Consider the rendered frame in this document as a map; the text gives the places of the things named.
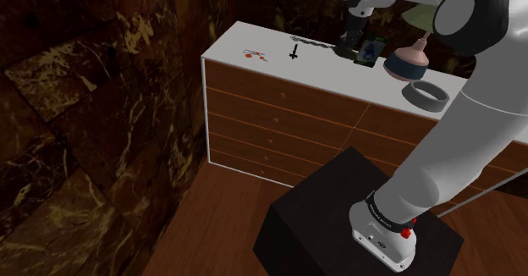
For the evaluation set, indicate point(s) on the pink table lamp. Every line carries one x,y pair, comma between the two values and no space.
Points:
406,62

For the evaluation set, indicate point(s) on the green box with blue figure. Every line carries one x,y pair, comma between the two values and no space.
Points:
370,50

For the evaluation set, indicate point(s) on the black robot stand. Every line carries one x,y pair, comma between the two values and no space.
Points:
326,217

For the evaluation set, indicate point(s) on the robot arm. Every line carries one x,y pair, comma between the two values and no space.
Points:
462,135

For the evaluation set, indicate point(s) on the brown chest of drawers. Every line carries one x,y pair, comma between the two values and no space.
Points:
280,114

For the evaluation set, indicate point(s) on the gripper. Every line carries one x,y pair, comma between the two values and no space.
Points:
347,40

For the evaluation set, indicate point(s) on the small black cross-shaped object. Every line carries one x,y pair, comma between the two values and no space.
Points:
293,52

